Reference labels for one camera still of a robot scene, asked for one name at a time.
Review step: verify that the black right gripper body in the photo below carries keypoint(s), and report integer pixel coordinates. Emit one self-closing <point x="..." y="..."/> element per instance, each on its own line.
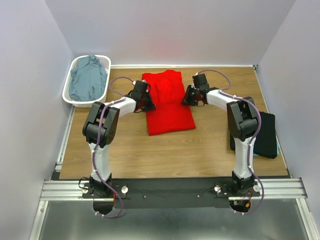
<point x="190" y="98"/>

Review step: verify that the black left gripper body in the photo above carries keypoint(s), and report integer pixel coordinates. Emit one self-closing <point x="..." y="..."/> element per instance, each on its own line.
<point x="148" y="104"/>

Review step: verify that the red t shirt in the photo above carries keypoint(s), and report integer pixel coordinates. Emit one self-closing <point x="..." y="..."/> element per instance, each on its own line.
<point x="167" y="92"/>

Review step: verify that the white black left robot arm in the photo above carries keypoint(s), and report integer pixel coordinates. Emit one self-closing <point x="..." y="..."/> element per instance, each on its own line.
<point x="99" y="131"/>

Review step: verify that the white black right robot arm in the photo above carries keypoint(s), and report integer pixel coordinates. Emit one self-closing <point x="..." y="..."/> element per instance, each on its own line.
<point x="244" y="123"/>

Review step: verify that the white table edge strip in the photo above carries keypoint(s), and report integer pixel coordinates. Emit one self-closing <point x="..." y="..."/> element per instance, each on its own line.
<point x="169" y="66"/>

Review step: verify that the grey-blue t shirt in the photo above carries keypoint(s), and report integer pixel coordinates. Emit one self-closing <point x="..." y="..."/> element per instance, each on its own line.
<point x="87" y="79"/>

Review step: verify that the white plastic laundry basket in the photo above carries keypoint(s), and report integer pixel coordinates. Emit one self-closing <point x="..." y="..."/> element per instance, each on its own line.
<point x="106" y="62"/>

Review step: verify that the folded black t shirt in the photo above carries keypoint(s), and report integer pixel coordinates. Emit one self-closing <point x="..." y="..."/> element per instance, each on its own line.
<point x="266" y="141"/>

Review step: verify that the folded teal t shirt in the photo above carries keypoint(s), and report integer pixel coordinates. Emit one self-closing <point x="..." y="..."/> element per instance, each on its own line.
<point x="277" y="152"/>

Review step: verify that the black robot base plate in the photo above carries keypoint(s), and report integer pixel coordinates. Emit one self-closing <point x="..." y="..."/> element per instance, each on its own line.
<point x="169" y="193"/>

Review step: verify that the aluminium frame rail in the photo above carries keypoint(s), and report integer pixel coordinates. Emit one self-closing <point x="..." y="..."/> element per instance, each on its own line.
<point x="280" y="214"/>

